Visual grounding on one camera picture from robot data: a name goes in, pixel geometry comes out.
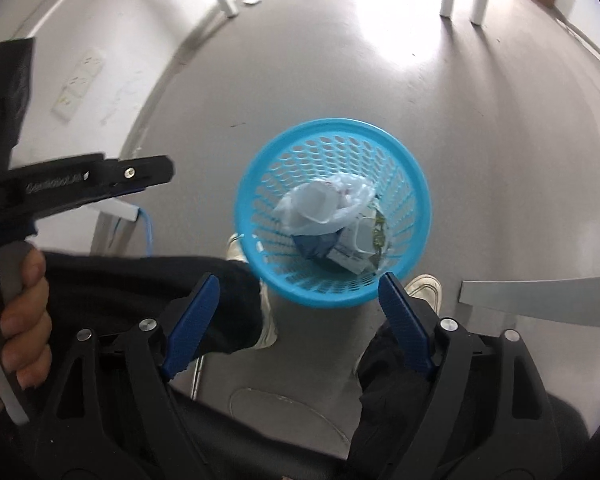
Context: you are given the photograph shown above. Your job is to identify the white cable duct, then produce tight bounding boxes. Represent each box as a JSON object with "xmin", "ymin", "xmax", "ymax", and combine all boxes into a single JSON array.
[{"xmin": 99, "ymin": 194, "xmax": 142, "ymax": 222}]

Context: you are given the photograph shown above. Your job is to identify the person's white left shoe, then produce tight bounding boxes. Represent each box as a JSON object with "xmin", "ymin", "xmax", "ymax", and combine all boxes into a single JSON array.
[{"xmin": 225, "ymin": 232, "xmax": 279, "ymax": 350}]

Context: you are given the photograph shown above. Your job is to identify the blue cable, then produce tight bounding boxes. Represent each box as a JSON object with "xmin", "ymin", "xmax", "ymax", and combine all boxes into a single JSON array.
[{"xmin": 137, "ymin": 204, "xmax": 157, "ymax": 259}]

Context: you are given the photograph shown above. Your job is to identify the blue plastic mesh basket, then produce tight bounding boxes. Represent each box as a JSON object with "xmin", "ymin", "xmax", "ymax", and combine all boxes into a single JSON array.
[{"xmin": 233, "ymin": 118, "xmax": 433, "ymax": 310}]

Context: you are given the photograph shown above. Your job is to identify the white printed cardboard box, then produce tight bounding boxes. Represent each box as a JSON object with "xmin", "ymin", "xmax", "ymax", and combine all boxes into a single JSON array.
[{"xmin": 327, "ymin": 211, "xmax": 382, "ymax": 274}]

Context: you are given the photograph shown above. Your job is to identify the person's left hand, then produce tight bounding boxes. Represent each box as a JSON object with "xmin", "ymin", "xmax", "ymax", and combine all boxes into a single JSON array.
[{"xmin": 0, "ymin": 249, "xmax": 52, "ymax": 391}]

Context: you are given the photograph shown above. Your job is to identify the white plastic cup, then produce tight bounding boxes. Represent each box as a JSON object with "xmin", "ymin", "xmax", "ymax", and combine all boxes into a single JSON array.
[{"xmin": 297, "ymin": 183, "xmax": 335, "ymax": 224}]

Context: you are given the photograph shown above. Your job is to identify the gold foil wrapper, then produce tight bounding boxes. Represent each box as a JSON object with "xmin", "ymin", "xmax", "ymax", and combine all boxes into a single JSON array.
[{"xmin": 369, "ymin": 200, "xmax": 389, "ymax": 269}]

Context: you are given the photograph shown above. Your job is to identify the person's white right shoe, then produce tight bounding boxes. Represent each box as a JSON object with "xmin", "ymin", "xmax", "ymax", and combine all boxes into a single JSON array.
[{"xmin": 404, "ymin": 273, "xmax": 444, "ymax": 312}]

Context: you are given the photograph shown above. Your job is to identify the person's black pants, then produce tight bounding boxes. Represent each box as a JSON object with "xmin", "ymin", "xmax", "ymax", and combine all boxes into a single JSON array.
[{"xmin": 40, "ymin": 251, "xmax": 588, "ymax": 480}]

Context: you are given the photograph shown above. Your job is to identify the blue tissue packet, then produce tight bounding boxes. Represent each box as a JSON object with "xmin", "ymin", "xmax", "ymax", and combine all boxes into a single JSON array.
[{"xmin": 292, "ymin": 226, "xmax": 344, "ymax": 262}]

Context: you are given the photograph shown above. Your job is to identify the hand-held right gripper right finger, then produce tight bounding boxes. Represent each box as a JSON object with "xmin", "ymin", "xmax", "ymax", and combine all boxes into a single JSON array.
[{"xmin": 378, "ymin": 272, "xmax": 564, "ymax": 480}]

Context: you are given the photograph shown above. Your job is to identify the white wall socket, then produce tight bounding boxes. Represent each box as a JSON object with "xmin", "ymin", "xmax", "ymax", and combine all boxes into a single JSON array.
[
  {"xmin": 62, "ymin": 73, "xmax": 93, "ymax": 99},
  {"xmin": 49, "ymin": 93, "xmax": 77, "ymax": 122},
  {"xmin": 79, "ymin": 48, "xmax": 105, "ymax": 77}
]

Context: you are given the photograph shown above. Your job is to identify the thin white plastic bag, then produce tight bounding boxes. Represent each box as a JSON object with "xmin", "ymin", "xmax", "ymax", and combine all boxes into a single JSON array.
[{"xmin": 278, "ymin": 172, "xmax": 376, "ymax": 237}]

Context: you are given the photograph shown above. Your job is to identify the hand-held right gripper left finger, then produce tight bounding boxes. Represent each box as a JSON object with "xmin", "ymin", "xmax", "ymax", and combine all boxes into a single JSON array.
[{"xmin": 32, "ymin": 273, "xmax": 221, "ymax": 480}]

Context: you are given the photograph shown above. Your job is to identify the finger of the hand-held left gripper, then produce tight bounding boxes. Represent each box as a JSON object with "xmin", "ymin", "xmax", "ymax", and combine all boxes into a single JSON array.
[{"xmin": 87, "ymin": 154, "xmax": 174, "ymax": 197}]

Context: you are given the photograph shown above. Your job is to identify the person's white shoe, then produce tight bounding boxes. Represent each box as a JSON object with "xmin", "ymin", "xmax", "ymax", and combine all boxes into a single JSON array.
[
  {"xmin": 404, "ymin": 273, "xmax": 444, "ymax": 312},
  {"xmin": 225, "ymin": 232, "xmax": 279, "ymax": 350}
]

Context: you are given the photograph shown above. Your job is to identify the white table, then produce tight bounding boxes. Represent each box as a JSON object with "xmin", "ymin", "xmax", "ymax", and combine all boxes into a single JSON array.
[{"xmin": 458, "ymin": 275, "xmax": 600, "ymax": 332}]

